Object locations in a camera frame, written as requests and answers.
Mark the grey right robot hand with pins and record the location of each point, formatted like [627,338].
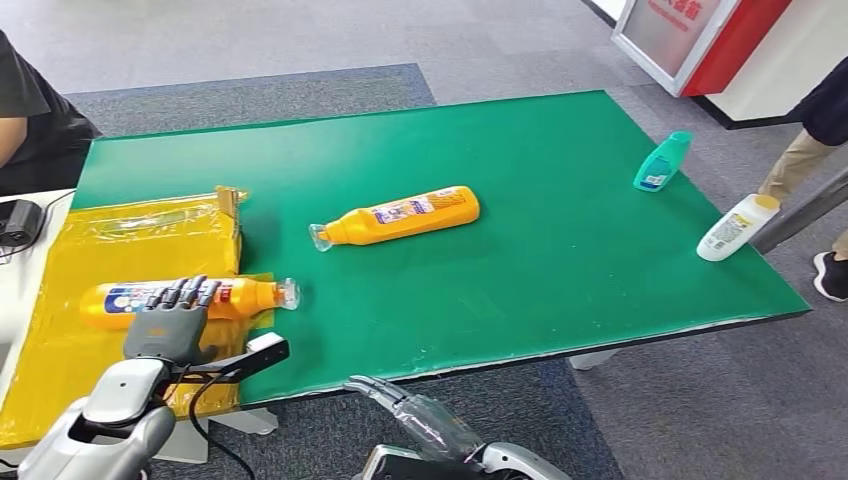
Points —
[430,424]

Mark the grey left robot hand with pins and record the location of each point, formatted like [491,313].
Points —
[166,331]

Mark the orange bottle clear cap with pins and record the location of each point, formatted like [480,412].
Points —
[397,222]
[245,297]

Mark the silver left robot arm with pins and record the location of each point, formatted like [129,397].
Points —
[119,411]

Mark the person's forearm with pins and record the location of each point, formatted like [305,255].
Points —
[10,140]

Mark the teal plastic bottle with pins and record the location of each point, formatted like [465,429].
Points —
[661,162]

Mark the white bottle yellow cap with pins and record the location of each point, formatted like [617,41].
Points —
[734,228]

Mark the white table foot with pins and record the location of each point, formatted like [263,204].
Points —
[255,420]
[593,361]

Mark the yellow plastic wrapped cardboard sheet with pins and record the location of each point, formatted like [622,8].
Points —
[66,252]

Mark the white desk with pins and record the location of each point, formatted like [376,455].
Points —
[26,278]

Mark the black device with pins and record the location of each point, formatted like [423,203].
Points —
[20,222]

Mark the person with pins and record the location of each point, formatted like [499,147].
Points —
[46,132]
[805,152]

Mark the green table cover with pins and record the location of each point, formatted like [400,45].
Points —
[530,166]

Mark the grey metal pole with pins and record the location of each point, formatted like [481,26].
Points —
[802,215]

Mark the red white sign stand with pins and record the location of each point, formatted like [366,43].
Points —
[722,40]

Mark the white counter black base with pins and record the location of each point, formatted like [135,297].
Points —
[795,66]

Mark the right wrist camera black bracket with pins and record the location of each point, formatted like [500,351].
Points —
[411,467]

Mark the wrist camera black bracket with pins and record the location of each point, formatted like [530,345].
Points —
[255,358]
[411,467]

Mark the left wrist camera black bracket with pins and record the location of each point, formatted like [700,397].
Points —
[255,358]

